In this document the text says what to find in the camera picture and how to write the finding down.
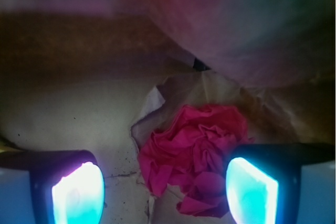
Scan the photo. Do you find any red paper ball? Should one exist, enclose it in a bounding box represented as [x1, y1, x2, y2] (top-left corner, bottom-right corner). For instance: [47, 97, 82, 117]
[138, 104, 254, 218]

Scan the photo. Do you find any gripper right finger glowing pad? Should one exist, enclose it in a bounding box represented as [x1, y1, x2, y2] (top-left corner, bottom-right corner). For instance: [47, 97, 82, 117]
[226, 143, 335, 223]

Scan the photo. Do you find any brown paper lined box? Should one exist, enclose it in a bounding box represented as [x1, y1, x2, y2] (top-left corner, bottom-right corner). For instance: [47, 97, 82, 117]
[1, 13, 335, 223]

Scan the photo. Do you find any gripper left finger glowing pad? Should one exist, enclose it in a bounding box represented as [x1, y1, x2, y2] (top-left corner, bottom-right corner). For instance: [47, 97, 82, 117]
[1, 150, 105, 223]

